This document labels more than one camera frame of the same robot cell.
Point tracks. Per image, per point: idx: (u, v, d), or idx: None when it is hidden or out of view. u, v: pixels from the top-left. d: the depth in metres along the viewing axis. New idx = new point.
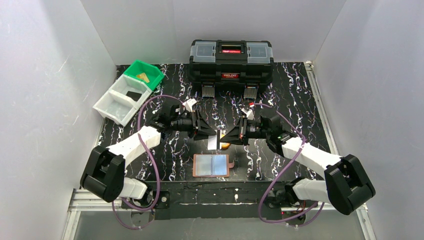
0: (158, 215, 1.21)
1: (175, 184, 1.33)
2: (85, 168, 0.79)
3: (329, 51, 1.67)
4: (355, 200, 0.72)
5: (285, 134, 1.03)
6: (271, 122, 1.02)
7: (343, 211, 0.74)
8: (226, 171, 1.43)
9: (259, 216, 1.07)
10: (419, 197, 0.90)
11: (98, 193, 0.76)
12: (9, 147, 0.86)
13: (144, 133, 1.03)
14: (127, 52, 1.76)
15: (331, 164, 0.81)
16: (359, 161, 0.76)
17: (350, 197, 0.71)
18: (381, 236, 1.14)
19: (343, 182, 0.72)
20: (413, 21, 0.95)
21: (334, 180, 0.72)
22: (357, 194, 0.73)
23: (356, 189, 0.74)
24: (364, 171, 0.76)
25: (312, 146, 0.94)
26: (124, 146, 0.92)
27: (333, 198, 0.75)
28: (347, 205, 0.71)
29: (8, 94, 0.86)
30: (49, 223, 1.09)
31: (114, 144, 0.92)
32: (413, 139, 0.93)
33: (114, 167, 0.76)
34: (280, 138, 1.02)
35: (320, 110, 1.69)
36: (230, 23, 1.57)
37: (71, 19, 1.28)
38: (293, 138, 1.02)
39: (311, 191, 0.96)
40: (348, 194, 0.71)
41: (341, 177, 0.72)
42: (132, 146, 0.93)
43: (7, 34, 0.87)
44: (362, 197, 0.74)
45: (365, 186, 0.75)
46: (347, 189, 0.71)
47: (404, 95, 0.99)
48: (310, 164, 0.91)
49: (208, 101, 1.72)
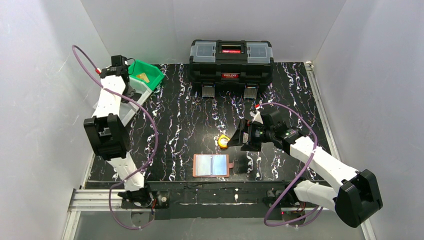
0: (158, 215, 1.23)
1: (175, 185, 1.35)
2: (92, 142, 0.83)
3: (329, 51, 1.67)
4: (363, 215, 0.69)
5: (292, 131, 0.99)
6: (272, 118, 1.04)
7: (348, 222, 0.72)
8: (226, 171, 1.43)
9: (264, 219, 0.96)
10: (420, 197, 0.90)
11: (119, 149, 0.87)
12: (9, 147, 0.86)
13: (109, 85, 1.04)
14: (127, 52, 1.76)
15: (345, 178, 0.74)
16: (375, 178, 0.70)
17: (360, 214, 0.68)
18: (382, 237, 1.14)
19: (357, 199, 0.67)
20: (413, 21, 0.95)
21: (349, 197, 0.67)
22: (366, 209, 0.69)
23: (367, 203, 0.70)
24: (378, 187, 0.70)
25: (324, 152, 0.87)
26: (106, 106, 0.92)
27: (341, 209, 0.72)
28: (355, 220, 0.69)
29: (8, 94, 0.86)
30: (49, 223, 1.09)
31: (96, 110, 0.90)
32: (413, 139, 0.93)
33: (115, 121, 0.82)
34: (287, 134, 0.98)
35: (320, 110, 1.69)
36: (230, 23, 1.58)
37: (71, 18, 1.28)
38: (302, 137, 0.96)
39: (313, 195, 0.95)
40: (359, 210, 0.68)
41: (355, 195, 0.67)
42: (112, 102, 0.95)
43: (7, 33, 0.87)
44: (371, 212, 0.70)
45: (375, 202, 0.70)
46: (359, 206, 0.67)
47: (404, 95, 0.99)
48: (321, 172, 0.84)
49: (208, 101, 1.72)
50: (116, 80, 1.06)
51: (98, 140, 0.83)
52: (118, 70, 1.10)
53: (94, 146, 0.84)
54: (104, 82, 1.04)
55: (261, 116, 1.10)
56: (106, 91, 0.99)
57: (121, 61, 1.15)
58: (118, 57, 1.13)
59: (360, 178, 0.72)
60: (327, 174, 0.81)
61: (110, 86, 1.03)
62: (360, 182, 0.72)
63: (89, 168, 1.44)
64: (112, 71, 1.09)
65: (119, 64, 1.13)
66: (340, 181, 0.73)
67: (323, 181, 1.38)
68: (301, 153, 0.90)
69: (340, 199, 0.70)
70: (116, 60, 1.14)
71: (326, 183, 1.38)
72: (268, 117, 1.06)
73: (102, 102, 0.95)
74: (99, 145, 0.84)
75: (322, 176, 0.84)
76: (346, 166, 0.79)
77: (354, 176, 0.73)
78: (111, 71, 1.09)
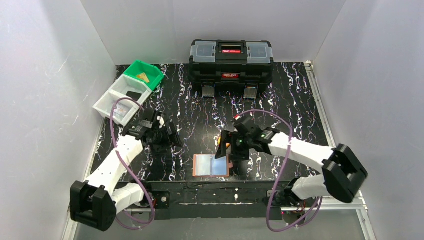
0: (158, 215, 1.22)
1: (175, 185, 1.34)
2: (72, 206, 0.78)
3: (329, 51, 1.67)
4: (354, 188, 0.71)
5: (267, 132, 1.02)
6: (246, 125, 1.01)
7: (343, 200, 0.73)
8: (226, 171, 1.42)
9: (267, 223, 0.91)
10: (420, 198, 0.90)
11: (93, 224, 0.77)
12: (9, 147, 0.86)
13: (123, 146, 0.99)
14: (127, 52, 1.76)
15: (326, 158, 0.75)
16: (351, 150, 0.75)
17: (350, 188, 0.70)
18: (382, 236, 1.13)
19: (341, 173, 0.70)
20: (413, 21, 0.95)
21: (334, 175, 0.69)
22: (354, 181, 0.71)
23: (353, 176, 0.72)
24: (355, 157, 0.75)
25: (299, 140, 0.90)
26: (104, 173, 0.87)
27: (333, 191, 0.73)
28: (349, 195, 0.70)
29: (8, 94, 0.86)
30: (49, 223, 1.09)
31: (92, 175, 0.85)
32: (413, 140, 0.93)
33: (98, 201, 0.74)
34: (265, 136, 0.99)
35: (320, 110, 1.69)
36: (230, 23, 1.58)
37: (71, 18, 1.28)
38: (277, 134, 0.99)
39: (310, 188, 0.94)
40: (347, 184, 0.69)
41: (339, 169, 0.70)
42: (112, 171, 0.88)
43: (7, 33, 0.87)
44: (359, 182, 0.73)
45: (360, 172, 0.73)
46: (346, 180, 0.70)
47: (404, 95, 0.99)
48: (302, 159, 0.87)
49: (208, 101, 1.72)
50: (132, 143, 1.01)
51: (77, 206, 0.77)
52: (140, 134, 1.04)
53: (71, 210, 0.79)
54: (118, 143, 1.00)
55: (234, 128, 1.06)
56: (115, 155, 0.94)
57: (153, 116, 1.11)
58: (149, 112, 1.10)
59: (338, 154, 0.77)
60: (309, 160, 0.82)
61: (123, 149, 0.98)
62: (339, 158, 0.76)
63: (89, 168, 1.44)
64: (134, 132, 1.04)
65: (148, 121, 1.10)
66: (321, 162, 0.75)
67: None
68: (280, 149, 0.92)
69: (328, 180, 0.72)
70: (147, 115, 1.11)
71: None
72: (240, 128, 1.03)
73: (105, 166, 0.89)
74: (77, 211, 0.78)
75: (305, 162, 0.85)
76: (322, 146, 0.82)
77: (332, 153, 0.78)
78: (134, 133, 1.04)
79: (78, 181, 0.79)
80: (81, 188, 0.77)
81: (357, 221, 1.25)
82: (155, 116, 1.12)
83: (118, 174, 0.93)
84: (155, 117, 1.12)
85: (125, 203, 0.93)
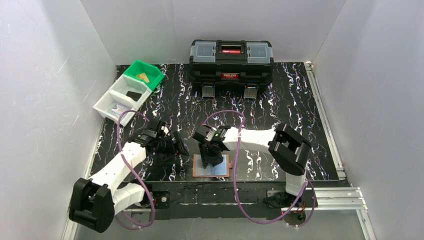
0: (158, 215, 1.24)
1: (175, 185, 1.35)
2: (72, 203, 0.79)
3: (329, 51, 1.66)
4: (302, 160, 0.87)
5: (220, 129, 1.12)
6: (199, 131, 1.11)
7: (297, 172, 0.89)
8: (226, 171, 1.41)
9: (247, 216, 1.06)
10: (420, 198, 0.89)
11: (91, 223, 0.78)
12: (9, 147, 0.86)
13: (128, 151, 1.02)
14: (127, 52, 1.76)
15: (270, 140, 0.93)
16: (289, 128, 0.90)
17: (297, 161, 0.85)
18: (381, 236, 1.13)
19: (286, 151, 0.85)
20: (413, 22, 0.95)
21: (280, 154, 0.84)
22: (301, 154, 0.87)
23: (300, 149, 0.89)
24: (294, 133, 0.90)
25: (244, 130, 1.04)
26: (108, 173, 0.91)
27: (286, 167, 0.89)
28: (299, 168, 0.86)
29: (8, 94, 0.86)
30: (49, 223, 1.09)
31: (97, 173, 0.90)
32: (412, 139, 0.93)
33: (99, 198, 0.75)
34: (219, 135, 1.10)
35: (320, 110, 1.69)
36: (230, 23, 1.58)
37: (71, 19, 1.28)
38: (229, 130, 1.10)
39: (289, 178, 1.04)
40: (293, 158, 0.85)
41: (283, 148, 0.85)
42: (115, 172, 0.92)
43: (7, 33, 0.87)
44: (306, 153, 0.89)
45: (303, 144, 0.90)
46: (292, 155, 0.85)
47: (404, 95, 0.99)
48: (251, 146, 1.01)
49: (208, 101, 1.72)
50: (136, 148, 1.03)
51: (78, 204, 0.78)
52: (144, 142, 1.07)
53: (71, 207, 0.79)
54: (124, 147, 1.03)
55: (194, 137, 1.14)
56: (120, 159, 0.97)
57: (157, 126, 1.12)
58: (155, 121, 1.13)
59: (281, 133, 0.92)
60: (258, 146, 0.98)
61: (128, 154, 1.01)
62: (282, 135, 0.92)
63: (89, 168, 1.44)
64: (139, 140, 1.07)
65: (153, 129, 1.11)
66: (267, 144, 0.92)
67: (323, 182, 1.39)
68: (232, 142, 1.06)
69: (279, 159, 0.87)
70: (152, 124, 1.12)
71: (325, 183, 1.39)
72: (198, 136, 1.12)
73: (110, 167, 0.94)
74: (76, 209, 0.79)
75: (254, 147, 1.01)
76: (263, 132, 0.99)
77: (276, 133, 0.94)
78: (139, 141, 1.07)
79: (82, 179, 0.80)
80: (84, 186, 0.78)
81: (357, 221, 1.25)
82: (159, 126, 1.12)
83: (122, 176, 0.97)
84: (160, 126, 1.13)
85: (125, 202, 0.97)
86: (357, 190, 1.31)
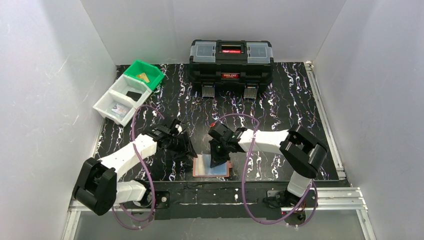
0: (158, 215, 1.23)
1: (175, 185, 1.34)
2: (78, 180, 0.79)
3: (329, 51, 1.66)
4: (316, 162, 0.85)
5: (237, 131, 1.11)
6: (217, 129, 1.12)
7: (310, 175, 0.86)
8: (226, 171, 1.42)
9: (251, 216, 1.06)
10: (420, 198, 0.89)
11: (90, 205, 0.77)
12: (8, 147, 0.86)
13: (139, 142, 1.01)
14: (128, 52, 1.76)
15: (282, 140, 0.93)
16: (303, 129, 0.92)
17: (310, 163, 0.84)
18: (381, 236, 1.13)
19: (297, 151, 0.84)
20: (413, 22, 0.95)
21: (292, 154, 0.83)
22: (315, 156, 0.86)
23: (314, 152, 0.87)
24: (309, 135, 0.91)
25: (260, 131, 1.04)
26: (117, 157, 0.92)
27: (298, 168, 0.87)
28: (312, 169, 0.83)
29: (7, 94, 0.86)
30: (49, 223, 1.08)
31: (107, 156, 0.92)
32: (412, 139, 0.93)
33: (104, 180, 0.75)
34: (235, 136, 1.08)
35: (320, 110, 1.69)
36: (230, 23, 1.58)
37: (71, 18, 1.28)
38: (244, 132, 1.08)
39: (294, 179, 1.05)
40: (306, 159, 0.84)
41: (294, 148, 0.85)
42: (124, 158, 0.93)
43: (7, 33, 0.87)
44: (321, 156, 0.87)
45: (317, 146, 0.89)
46: (305, 156, 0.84)
47: (404, 95, 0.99)
48: (264, 146, 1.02)
49: (208, 101, 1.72)
50: (147, 140, 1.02)
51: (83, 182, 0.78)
52: (157, 137, 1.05)
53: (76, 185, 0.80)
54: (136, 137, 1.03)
55: (210, 134, 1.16)
56: (130, 146, 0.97)
57: (172, 124, 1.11)
58: (171, 119, 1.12)
59: (295, 135, 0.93)
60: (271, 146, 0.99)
61: (139, 144, 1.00)
62: (296, 137, 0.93)
63: None
64: (152, 134, 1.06)
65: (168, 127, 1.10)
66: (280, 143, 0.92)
67: (323, 182, 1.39)
68: (247, 142, 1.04)
69: (291, 160, 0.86)
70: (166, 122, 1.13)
71: (325, 183, 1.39)
72: (214, 133, 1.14)
73: (120, 153, 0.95)
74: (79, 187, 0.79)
75: (267, 148, 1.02)
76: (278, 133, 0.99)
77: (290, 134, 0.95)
78: (152, 134, 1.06)
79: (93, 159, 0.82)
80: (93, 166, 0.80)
81: (357, 221, 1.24)
82: (174, 124, 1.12)
83: (130, 164, 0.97)
84: (176, 124, 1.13)
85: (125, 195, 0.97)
86: (357, 190, 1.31)
